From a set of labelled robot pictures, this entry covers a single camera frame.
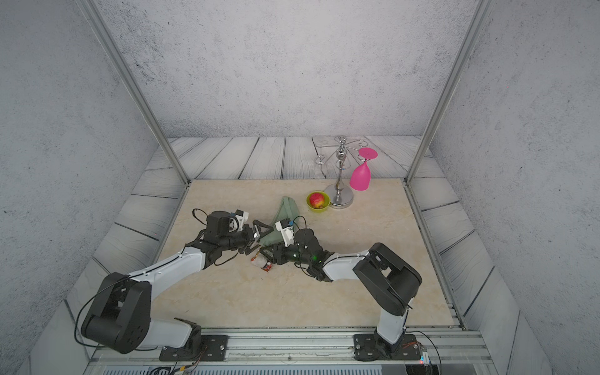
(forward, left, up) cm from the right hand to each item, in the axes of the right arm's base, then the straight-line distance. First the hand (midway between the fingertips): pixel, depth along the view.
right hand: (264, 251), depth 81 cm
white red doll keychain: (0, 0, -10) cm, 10 cm away
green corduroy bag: (+19, -7, -1) cm, 20 cm away
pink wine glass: (+30, -36, +5) cm, 47 cm away
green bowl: (+28, -22, -11) cm, 37 cm away
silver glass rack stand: (+37, -29, -13) cm, 49 cm away
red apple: (+29, -18, -8) cm, 35 cm away
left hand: (+5, -2, +2) cm, 6 cm away
